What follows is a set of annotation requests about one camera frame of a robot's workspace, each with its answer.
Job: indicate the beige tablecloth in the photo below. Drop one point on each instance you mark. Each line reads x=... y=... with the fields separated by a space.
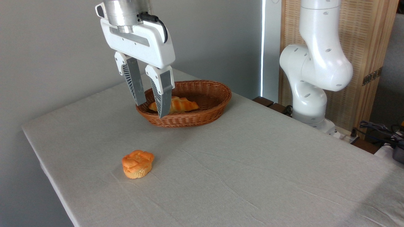
x=240 y=170

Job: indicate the round knotted bread bun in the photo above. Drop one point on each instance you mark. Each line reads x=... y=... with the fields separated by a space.
x=137 y=164

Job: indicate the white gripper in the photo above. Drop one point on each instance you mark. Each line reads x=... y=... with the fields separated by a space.
x=142 y=44

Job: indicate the brown wicker basket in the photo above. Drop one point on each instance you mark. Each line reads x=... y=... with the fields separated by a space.
x=208 y=104

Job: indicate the white power strip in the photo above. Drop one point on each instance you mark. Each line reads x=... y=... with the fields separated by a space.
x=345 y=136

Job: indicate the dark brown wooden board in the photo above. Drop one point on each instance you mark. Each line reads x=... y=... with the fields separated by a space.
x=263 y=101

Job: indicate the long twisted bread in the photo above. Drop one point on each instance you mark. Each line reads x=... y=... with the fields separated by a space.
x=183 y=105

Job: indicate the dark metal screen hinge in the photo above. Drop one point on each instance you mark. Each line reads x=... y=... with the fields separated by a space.
x=372 y=76

